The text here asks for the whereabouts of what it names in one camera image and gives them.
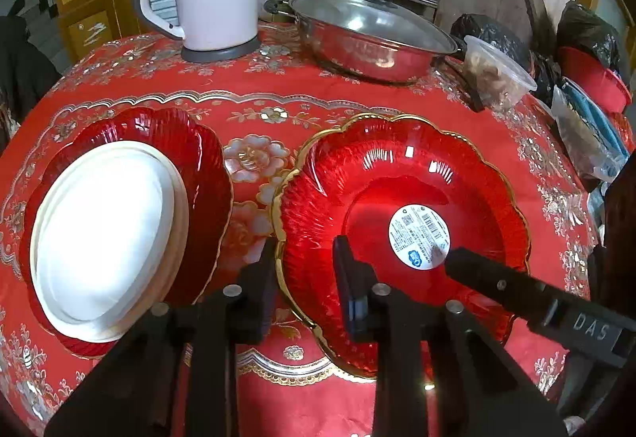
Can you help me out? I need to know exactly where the white disposable plate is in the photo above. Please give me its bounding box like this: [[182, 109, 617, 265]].
[[29, 141, 189, 343]]

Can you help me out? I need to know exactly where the red gold-rimmed glass plate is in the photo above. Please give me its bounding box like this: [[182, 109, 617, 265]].
[[271, 114, 531, 379]]

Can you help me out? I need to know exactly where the clear plastic food container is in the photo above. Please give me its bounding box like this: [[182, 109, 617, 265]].
[[462, 35, 538, 112]]

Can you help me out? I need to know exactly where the steel pot with glass lid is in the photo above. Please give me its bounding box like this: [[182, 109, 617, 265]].
[[264, 0, 458, 84]]

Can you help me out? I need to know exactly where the red floral tablecloth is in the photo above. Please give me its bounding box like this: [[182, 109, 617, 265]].
[[1, 25, 596, 436]]

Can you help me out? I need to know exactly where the black plastic bag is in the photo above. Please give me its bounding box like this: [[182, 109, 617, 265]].
[[451, 14, 557, 105]]

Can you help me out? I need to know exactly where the dark coat with plaid scarf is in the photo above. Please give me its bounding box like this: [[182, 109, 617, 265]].
[[1, 16, 62, 151]]

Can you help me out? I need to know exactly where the red plastic basin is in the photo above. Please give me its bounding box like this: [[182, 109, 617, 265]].
[[556, 46, 632, 114]]

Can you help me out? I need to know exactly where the clear bag of dried food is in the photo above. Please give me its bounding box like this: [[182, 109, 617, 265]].
[[550, 77, 630, 183]]

